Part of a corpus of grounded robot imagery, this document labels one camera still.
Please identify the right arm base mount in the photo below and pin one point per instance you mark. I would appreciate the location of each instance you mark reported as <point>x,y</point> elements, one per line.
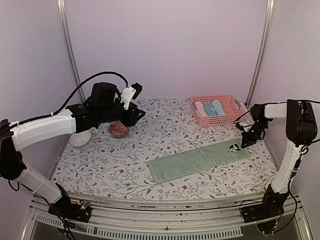
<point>258,212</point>

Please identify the floral table mat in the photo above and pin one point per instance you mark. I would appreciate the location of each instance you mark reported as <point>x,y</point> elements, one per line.
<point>117,167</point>

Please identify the pink plastic basket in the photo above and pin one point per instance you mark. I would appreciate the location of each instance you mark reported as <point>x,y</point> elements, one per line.
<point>231,107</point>

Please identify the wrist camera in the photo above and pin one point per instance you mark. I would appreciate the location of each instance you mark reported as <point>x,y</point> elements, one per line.
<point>242,127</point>
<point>130,93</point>

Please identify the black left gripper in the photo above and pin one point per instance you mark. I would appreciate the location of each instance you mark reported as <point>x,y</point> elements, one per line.
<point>132,117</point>

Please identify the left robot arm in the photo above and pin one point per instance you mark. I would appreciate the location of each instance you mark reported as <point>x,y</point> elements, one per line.
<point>106,104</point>

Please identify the aluminium frame post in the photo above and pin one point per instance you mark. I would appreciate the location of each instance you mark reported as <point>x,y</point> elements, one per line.
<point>270,4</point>
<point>62,13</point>

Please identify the rolled pink towel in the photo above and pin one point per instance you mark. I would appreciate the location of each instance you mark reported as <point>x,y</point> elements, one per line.
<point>200,109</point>

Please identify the white ceramic bowl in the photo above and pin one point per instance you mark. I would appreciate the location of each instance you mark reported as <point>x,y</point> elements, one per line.
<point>81,141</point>

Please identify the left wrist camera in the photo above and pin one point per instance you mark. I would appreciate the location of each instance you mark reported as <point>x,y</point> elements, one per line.
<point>130,93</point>

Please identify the right aluminium frame post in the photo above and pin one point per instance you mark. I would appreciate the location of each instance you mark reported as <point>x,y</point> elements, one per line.
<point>270,4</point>

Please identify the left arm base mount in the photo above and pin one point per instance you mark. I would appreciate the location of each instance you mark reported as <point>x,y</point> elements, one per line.
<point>65,209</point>

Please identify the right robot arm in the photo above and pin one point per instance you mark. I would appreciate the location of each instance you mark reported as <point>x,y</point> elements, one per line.
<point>300,130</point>

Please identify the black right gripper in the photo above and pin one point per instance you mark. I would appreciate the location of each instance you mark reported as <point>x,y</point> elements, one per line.
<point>248,140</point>

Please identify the left aluminium frame post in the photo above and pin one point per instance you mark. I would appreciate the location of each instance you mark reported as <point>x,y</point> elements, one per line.
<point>62,13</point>

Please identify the rolled blue towel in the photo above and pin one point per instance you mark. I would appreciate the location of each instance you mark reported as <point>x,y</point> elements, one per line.
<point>209,109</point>

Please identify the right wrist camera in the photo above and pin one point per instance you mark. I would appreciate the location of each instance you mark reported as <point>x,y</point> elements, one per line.
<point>242,127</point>

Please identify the green panda towel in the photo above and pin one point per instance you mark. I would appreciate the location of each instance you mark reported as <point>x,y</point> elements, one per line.
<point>178,165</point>

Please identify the front aluminium rail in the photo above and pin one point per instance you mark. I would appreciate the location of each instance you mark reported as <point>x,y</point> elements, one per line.
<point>203,219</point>

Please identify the light blue towel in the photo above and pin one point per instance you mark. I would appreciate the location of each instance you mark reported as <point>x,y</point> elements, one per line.
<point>218,107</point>

